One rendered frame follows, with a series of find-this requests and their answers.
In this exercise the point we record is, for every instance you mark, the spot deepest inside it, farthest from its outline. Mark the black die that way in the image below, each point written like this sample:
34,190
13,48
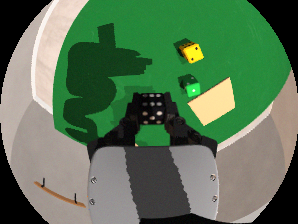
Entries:
152,108

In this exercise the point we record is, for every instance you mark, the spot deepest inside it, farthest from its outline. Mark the green die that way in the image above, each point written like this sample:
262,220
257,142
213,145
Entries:
191,86

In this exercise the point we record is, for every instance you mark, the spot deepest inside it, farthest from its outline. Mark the yellow die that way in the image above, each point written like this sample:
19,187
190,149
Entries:
191,51

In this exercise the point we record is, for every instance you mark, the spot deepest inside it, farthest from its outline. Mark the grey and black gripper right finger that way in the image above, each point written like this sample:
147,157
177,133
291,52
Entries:
180,132

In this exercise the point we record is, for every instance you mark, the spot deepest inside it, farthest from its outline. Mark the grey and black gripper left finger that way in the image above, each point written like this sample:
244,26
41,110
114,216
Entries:
124,133

